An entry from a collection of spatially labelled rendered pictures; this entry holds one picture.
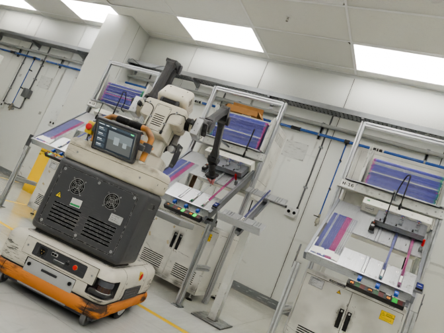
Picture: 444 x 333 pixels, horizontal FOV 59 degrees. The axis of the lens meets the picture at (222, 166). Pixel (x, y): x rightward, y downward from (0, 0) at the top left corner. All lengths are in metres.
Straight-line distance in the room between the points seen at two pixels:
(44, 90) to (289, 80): 4.40
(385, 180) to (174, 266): 1.83
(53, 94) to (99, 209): 5.60
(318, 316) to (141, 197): 1.63
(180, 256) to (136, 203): 1.46
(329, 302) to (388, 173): 1.07
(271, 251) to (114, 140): 3.14
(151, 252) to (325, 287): 1.49
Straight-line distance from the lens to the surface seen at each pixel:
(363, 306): 3.02
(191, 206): 3.08
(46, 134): 4.37
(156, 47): 6.64
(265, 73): 5.59
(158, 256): 3.52
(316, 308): 3.06
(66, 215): 2.19
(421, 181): 3.26
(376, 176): 3.26
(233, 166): 3.45
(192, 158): 3.67
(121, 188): 2.07
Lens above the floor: 0.70
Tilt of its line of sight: 7 degrees up
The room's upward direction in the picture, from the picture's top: 23 degrees clockwise
